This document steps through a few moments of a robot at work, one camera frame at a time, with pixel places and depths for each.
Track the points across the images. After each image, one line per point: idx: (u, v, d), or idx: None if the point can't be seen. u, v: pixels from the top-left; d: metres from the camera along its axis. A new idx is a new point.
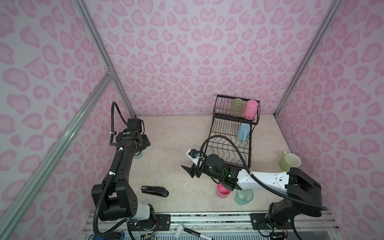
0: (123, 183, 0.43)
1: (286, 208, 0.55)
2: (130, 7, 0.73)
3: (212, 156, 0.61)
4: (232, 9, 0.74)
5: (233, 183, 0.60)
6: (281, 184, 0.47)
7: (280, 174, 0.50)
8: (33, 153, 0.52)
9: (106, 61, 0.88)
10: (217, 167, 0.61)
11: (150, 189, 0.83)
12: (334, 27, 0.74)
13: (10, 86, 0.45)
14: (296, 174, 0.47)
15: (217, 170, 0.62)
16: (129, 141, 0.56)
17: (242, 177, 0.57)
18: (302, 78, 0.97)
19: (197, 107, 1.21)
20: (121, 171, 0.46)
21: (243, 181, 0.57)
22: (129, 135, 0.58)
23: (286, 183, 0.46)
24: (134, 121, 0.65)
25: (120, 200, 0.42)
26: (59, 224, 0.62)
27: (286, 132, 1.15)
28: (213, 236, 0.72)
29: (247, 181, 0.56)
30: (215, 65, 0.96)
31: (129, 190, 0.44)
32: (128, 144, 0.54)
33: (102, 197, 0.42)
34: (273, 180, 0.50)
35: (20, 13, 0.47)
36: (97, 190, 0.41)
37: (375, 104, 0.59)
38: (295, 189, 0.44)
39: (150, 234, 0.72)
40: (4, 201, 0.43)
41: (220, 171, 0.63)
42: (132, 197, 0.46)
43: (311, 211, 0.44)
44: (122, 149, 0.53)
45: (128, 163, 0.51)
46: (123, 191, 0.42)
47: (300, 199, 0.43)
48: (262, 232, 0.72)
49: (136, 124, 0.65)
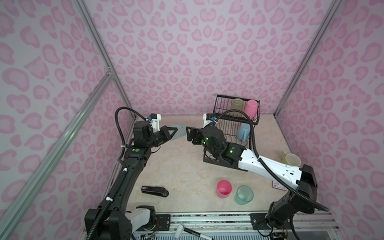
0: (118, 213, 0.40)
1: (283, 205, 0.56)
2: (131, 7, 0.73)
3: (211, 129, 0.54)
4: (232, 9, 0.74)
5: (231, 159, 0.54)
6: (291, 178, 0.44)
7: (292, 168, 0.46)
8: (34, 153, 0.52)
9: (106, 61, 0.88)
10: (213, 139, 0.54)
11: (150, 189, 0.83)
12: (334, 27, 0.74)
13: (10, 86, 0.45)
14: (309, 173, 0.44)
15: (213, 143, 0.55)
16: (136, 161, 0.52)
17: (248, 158, 0.51)
18: (302, 78, 0.97)
19: (197, 107, 1.21)
20: (120, 197, 0.43)
21: (247, 163, 0.51)
22: (138, 152, 0.55)
23: (298, 179, 0.44)
24: (138, 131, 0.56)
25: (111, 230, 0.39)
26: (59, 224, 0.62)
27: (286, 132, 1.15)
28: (213, 236, 0.72)
29: (252, 164, 0.50)
30: (215, 65, 0.96)
31: (124, 220, 0.42)
32: (133, 165, 0.51)
33: (94, 226, 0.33)
34: (283, 172, 0.46)
35: (20, 13, 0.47)
36: (91, 215, 0.39)
37: (375, 104, 0.59)
38: (307, 189, 0.41)
39: (150, 234, 0.72)
40: (4, 201, 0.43)
41: (216, 143, 0.55)
42: (127, 227, 0.44)
43: (308, 210, 0.45)
44: (126, 171, 0.49)
45: (128, 188, 0.47)
46: (116, 222, 0.38)
47: (309, 197, 0.41)
48: (262, 232, 0.72)
49: (142, 136, 0.57)
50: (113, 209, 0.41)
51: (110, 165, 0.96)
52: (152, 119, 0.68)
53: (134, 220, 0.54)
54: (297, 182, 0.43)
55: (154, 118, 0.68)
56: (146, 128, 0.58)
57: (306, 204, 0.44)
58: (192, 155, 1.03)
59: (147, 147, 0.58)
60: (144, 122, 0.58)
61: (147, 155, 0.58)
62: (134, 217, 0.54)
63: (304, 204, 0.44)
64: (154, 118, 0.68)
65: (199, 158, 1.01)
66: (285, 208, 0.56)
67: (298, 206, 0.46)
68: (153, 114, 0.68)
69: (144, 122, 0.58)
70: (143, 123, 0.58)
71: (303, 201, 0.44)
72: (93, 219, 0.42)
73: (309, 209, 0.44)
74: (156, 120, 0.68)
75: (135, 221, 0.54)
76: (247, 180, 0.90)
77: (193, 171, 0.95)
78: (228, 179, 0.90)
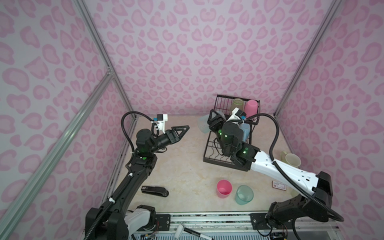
0: (118, 215, 0.40)
1: (291, 209, 0.55)
2: (130, 7, 0.73)
3: (231, 126, 0.51)
4: (232, 9, 0.74)
5: (244, 160, 0.53)
6: (307, 184, 0.43)
7: (308, 174, 0.45)
8: (34, 153, 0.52)
9: (106, 61, 0.88)
10: (233, 138, 0.51)
11: (150, 189, 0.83)
12: (334, 27, 0.74)
13: (10, 86, 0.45)
14: (326, 182, 0.42)
15: (231, 141, 0.52)
16: (142, 168, 0.55)
17: (262, 161, 0.50)
18: (302, 78, 0.97)
19: (197, 107, 1.21)
20: (122, 200, 0.44)
21: (260, 165, 0.50)
22: (144, 160, 0.58)
23: (314, 186, 0.42)
24: (143, 135, 0.56)
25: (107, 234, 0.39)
26: (59, 224, 0.62)
27: (286, 132, 1.15)
28: (213, 235, 0.72)
29: (265, 167, 0.49)
30: (215, 65, 0.96)
31: (122, 224, 0.42)
32: (139, 171, 0.54)
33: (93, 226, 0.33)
34: (299, 177, 0.44)
35: (20, 13, 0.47)
36: (92, 215, 0.40)
37: (375, 104, 0.59)
38: (323, 197, 0.40)
39: (150, 234, 0.72)
40: (4, 201, 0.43)
41: (234, 142, 0.53)
42: (124, 232, 0.44)
43: (321, 218, 0.43)
44: (131, 176, 0.52)
45: (131, 192, 0.49)
46: (114, 224, 0.39)
47: (324, 204, 0.39)
48: (261, 231, 0.72)
49: (145, 145, 0.55)
50: (114, 211, 0.42)
51: (110, 165, 0.96)
52: (157, 121, 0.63)
53: (132, 224, 0.53)
54: (313, 189, 0.42)
55: (160, 119, 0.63)
56: (150, 141, 0.57)
57: (319, 212, 0.42)
58: (192, 155, 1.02)
59: (152, 157, 0.60)
60: (147, 133, 0.56)
61: (153, 164, 0.60)
62: (133, 220, 0.54)
63: (318, 212, 0.43)
64: (160, 120, 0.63)
65: (199, 158, 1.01)
66: (292, 211, 0.55)
67: (310, 212, 0.45)
68: (160, 115, 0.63)
69: (147, 134, 0.56)
70: (146, 134, 0.56)
71: (317, 209, 0.42)
72: (93, 219, 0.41)
73: (324, 217, 0.42)
74: (163, 121, 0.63)
75: (133, 224, 0.54)
76: (247, 180, 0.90)
77: (193, 171, 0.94)
78: (228, 179, 0.90)
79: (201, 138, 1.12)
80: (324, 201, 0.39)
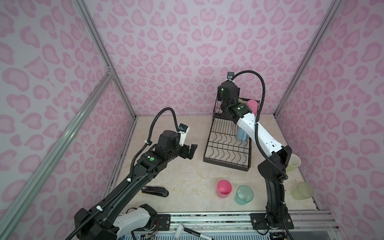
0: (99, 228, 0.38)
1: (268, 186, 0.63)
2: (130, 7, 0.73)
3: (230, 83, 0.61)
4: (232, 9, 0.74)
5: (235, 114, 0.61)
6: (271, 148, 0.53)
7: (276, 142, 0.54)
8: (34, 153, 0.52)
9: (106, 61, 0.88)
10: (226, 91, 0.62)
11: (150, 189, 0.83)
12: (334, 27, 0.74)
13: (10, 86, 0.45)
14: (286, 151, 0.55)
15: (225, 94, 0.63)
16: (143, 174, 0.48)
17: (248, 119, 0.58)
18: (302, 78, 0.97)
19: (197, 107, 1.21)
20: (110, 210, 0.41)
21: (244, 123, 0.59)
22: (151, 164, 0.50)
23: (275, 151, 0.52)
24: (163, 140, 0.52)
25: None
26: (59, 224, 0.62)
27: (286, 132, 1.15)
28: (213, 235, 0.72)
29: (248, 125, 0.59)
30: (215, 65, 0.96)
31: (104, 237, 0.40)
32: (140, 176, 0.47)
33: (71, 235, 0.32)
34: (268, 141, 0.54)
35: (20, 13, 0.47)
36: (80, 217, 0.39)
37: (375, 104, 0.59)
38: (276, 159, 0.50)
39: (150, 234, 0.72)
40: (4, 201, 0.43)
41: (226, 95, 0.63)
42: None
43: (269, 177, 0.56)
44: (128, 181, 0.46)
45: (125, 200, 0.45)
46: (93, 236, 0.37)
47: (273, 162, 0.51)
48: (261, 231, 0.72)
49: (166, 145, 0.53)
50: (98, 221, 0.39)
51: (110, 165, 0.96)
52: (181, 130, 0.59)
53: (125, 226, 0.52)
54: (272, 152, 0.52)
55: (183, 131, 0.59)
56: (173, 141, 0.55)
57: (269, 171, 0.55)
58: None
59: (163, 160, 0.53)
60: (173, 133, 0.55)
61: (160, 167, 0.52)
62: (126, 222, 0.53)
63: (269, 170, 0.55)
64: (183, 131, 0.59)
65: (199, 158, 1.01)
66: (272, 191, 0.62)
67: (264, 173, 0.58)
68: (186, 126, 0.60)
69: (174, 134, 0.55)
70: (173, 133, 0.55)
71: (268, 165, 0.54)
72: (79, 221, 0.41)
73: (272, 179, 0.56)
74: (184, 133, 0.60)
75: (126, 225, 0.53)
76: (247, 180, 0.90)
77: (193, 171, 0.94)
78: (228, 179, 0.90)
79: (202, 138, 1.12)
80: (274, 162, 0.50)
